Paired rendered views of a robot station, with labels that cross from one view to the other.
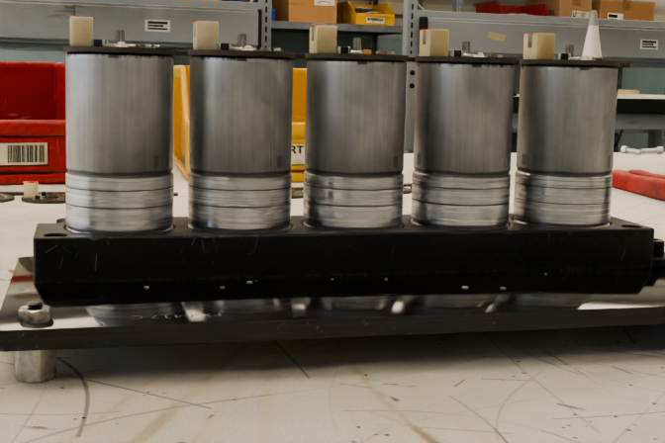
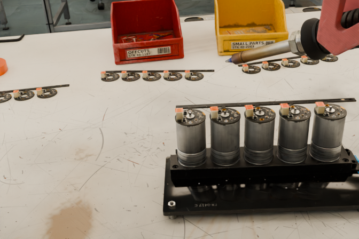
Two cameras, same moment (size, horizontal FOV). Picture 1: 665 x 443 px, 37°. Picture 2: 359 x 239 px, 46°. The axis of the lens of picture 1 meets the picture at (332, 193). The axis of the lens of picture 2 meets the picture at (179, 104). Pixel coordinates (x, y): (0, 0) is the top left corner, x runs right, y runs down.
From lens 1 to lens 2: 19 cm
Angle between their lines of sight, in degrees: 27
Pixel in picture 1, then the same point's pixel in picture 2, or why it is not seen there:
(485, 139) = (297, 141)
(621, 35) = not seen: outside the picture
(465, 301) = (283, 198)
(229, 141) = (220, 144)
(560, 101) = (324, 128)
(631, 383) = (323, 232)
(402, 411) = not seen: outside the picture
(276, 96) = (234, 132)
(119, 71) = (189, 130)
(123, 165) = (192, 151)
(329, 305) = (245, 199)
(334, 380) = (244, 223)
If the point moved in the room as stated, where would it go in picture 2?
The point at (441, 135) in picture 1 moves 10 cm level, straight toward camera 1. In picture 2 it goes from (285, 138) to (260, 224)
